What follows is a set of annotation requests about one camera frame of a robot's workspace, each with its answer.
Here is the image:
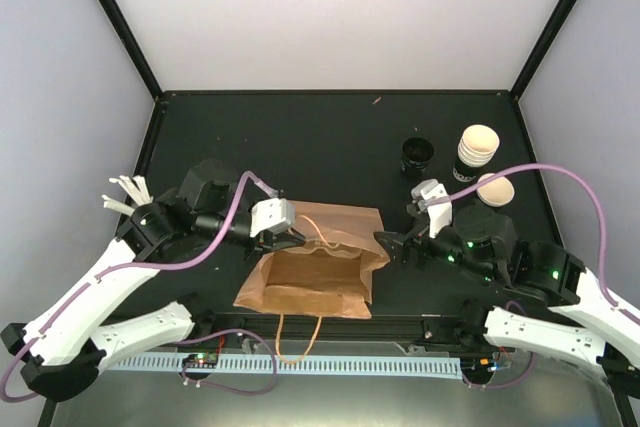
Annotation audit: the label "brown paper bag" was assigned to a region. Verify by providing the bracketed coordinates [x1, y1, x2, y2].
[232, 200, 391, 366]

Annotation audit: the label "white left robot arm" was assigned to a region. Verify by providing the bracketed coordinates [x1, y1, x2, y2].
[1, 160, 306, 403]

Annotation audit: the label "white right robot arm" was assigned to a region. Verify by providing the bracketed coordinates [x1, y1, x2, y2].
[374, 200, 639, 398]

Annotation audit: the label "black cup with coffee beans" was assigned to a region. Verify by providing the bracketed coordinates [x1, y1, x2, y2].
[401, 137, 435, 181]

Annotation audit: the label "single black paper cup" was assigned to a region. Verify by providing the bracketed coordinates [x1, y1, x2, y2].
[476, 177, 515, 208]

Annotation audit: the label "stack of black paper cups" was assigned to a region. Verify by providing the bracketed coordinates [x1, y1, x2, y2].
[452, 124, 500, 183]

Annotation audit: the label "left small circuit board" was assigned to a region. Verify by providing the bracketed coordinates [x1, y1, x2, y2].
[182, 353, 219, 369]

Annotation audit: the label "small circuit board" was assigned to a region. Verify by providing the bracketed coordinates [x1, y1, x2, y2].
[182, 353, 219, 369]
[460, 356, 513, 373]

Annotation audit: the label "white wooden stirrers in glass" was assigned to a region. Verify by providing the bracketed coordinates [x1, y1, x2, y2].
[101, 175, 154, 217]

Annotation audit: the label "right small circuit board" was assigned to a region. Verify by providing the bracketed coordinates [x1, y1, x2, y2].
[460, 356, 513, 373]

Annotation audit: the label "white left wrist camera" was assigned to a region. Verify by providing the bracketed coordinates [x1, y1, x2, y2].
[249, 198, 295, 238]

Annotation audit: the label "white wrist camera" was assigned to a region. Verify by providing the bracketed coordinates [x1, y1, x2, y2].
[249, 198, 295, 238]
[406, 179, 453, 239]

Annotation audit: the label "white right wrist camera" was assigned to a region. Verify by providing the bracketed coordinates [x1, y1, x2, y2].
[406, 179, 453, 239]

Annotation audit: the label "black front aluminium rail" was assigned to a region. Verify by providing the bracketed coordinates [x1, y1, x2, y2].
[189, 312, 468, 345]

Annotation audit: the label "white slotted cable duct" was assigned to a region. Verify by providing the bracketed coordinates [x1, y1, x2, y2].
[110, 352, 462, 380]

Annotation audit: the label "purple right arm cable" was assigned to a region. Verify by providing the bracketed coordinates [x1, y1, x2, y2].
[424, 164, 640, 326]

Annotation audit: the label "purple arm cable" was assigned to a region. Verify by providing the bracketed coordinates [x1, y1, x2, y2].
[424, 164, 640, 326]
[0, 171, 279, 404]

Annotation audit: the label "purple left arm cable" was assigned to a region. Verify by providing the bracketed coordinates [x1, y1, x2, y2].
[0, 171, 279, 404]

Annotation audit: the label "black frame post right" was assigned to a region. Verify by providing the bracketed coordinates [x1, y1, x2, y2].
[510, 0, 578, 101]

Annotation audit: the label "black frame post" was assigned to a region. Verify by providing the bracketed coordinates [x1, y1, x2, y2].
[97, 0, 163, 100]
[510, 0, 578, 101]

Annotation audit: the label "black frame post left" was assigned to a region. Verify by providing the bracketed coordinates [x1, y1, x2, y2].
[97, 0, 163, 100]

